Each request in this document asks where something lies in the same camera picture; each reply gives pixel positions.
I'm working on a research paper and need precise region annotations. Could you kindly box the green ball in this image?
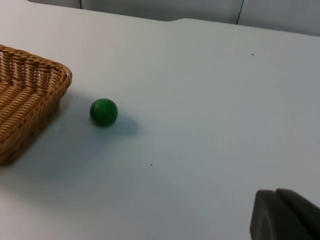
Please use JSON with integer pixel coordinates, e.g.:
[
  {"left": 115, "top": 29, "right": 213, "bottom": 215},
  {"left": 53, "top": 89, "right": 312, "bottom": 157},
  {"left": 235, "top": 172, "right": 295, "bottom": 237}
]
[{"left": 89, "top": 98, "right": 119, "bottom": 127}]

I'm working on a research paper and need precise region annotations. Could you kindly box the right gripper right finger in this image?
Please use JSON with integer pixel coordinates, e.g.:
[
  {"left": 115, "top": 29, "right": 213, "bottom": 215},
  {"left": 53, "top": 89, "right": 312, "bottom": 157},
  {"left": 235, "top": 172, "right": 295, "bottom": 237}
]
[{"left": 275, "top": 187, "right": 320, "bottom": 240}]

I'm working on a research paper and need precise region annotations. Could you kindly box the pale brown wicker basket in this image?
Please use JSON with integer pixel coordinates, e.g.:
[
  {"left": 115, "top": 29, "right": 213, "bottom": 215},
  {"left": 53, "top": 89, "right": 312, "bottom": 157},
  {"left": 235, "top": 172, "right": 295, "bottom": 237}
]
[{"left": 0, "top": 44, "right": 73, "bottom": 166}]

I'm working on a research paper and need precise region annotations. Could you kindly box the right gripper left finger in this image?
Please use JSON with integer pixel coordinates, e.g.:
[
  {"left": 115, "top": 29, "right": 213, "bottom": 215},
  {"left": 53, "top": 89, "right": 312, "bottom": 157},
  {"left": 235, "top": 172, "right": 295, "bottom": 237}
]
[{"left": 249, "top": 189, "right": 314, "bottom": 240}]

